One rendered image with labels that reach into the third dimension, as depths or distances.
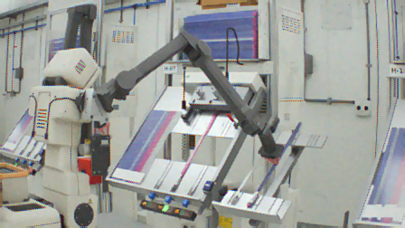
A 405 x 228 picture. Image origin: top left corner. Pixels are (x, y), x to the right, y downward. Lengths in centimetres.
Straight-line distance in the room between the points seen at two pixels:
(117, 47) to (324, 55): 167
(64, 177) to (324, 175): 266
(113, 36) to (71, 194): 205
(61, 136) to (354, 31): 273
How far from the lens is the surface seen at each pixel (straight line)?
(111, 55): 375
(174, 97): 294
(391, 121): 225
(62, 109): 183
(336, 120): 405
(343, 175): 406
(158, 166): 261
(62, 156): 193
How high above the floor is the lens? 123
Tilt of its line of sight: 3 degrees down
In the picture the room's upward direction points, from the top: 1 degrees clockwise
